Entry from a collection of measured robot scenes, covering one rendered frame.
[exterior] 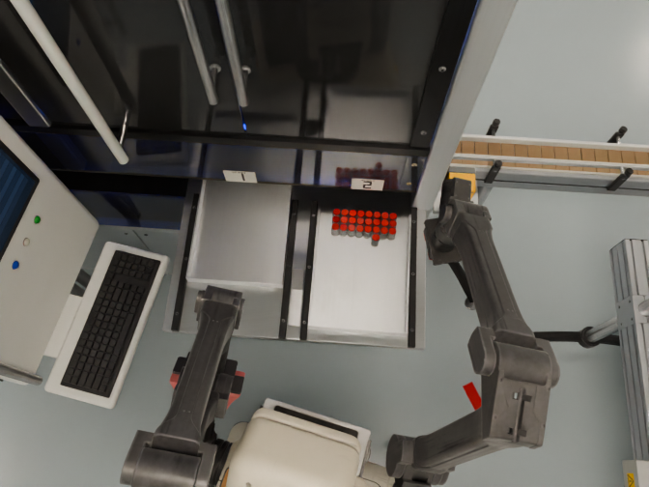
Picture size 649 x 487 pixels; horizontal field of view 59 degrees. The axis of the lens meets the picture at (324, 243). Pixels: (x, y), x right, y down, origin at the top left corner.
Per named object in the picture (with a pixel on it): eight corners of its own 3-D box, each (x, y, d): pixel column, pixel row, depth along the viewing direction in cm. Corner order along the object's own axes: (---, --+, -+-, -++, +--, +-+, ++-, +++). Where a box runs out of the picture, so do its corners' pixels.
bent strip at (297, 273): (293, 274, 159) (292, 268, 153) (304, 275, 158) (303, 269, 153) (288, 325, 153) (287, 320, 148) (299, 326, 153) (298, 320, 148)
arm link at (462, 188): (444, 217, 107) (488, 227, 108) (451, 161, 111) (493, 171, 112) (423, 235, 119) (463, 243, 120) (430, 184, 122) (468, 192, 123)
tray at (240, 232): (206, 172, 170) (204, 166, 167) (294, 177, 170) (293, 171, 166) (188, 281, 158) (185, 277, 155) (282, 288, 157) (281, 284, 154)
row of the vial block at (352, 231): (331, 229, 163) (331, 222, 159) (394, 233, 163) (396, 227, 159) (330, 236, 163) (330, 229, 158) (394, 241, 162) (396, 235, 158)
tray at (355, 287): (319, 212, 165) (319, 207, 162) (409, 219, 165) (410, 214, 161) (308, 329, 153) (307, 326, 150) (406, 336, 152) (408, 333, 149)
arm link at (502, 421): (491, 437, 70) (567, 450, 72) (489, 332, 77) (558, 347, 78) (383, 479, 109) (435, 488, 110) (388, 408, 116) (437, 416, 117)
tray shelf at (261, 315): (190, 174, 172) (189, 171, 170) (425, 188, 170) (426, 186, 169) (163, 331, 155) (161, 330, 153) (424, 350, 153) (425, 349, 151)
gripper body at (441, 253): (451, 217, 128) (458, 206, 121) (462, 262, 125) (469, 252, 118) (422, 222, 128) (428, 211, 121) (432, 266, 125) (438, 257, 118)
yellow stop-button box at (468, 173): (443, 178, 161) (448, 165, 154) (468, 180, 160) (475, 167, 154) (443, 202, 158) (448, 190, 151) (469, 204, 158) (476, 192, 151)
